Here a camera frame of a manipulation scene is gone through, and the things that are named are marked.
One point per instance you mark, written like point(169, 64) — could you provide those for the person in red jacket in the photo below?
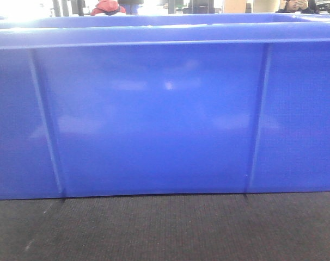
point(108, 8)

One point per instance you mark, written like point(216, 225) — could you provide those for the blue plastic bin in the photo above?
point(189, 104)

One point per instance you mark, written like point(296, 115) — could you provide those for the dark conveyor belt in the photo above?
point(176, 227)

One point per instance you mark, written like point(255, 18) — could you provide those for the person in dark clothes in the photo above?
point(302, 6)

